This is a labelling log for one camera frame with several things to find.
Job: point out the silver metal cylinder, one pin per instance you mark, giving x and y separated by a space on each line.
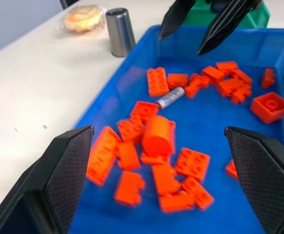
119 31

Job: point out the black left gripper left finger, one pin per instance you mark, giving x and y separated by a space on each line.
59 175

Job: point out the blue plastic bin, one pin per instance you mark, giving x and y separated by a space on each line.
205 126

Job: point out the black background object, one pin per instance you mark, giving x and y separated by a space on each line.
67 3

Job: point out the orange eight-stud building brick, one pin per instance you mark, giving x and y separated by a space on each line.
157 81

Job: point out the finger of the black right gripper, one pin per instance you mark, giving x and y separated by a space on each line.
175 19
223 29

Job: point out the long orange building brick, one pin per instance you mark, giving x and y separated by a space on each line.
103 156

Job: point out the wrapped round bread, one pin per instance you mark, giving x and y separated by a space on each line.
82 18

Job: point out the green plastic bin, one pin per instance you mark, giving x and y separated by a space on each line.
260 17

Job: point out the orange plastic cylinder block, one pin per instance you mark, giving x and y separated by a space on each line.
156 137

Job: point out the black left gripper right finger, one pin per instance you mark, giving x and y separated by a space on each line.
266 180

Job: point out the silver AA battery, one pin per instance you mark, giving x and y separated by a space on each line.
170 97

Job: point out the large orange square brick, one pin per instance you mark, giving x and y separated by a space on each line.
270 107

